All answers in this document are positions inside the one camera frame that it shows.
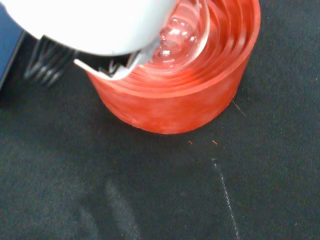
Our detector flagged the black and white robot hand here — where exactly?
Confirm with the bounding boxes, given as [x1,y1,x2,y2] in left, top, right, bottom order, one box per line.
[0,0,180,87]

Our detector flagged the red ribbed flask ring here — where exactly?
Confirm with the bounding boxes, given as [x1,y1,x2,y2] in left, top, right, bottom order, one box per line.
[85,0,262,136]

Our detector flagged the blue-base heater with steel plate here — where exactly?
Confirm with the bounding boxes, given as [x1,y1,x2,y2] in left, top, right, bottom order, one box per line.
[0,4,26,91]

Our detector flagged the black bench cloth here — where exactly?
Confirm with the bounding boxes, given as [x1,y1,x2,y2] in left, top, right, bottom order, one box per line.
[0,0,320,240]

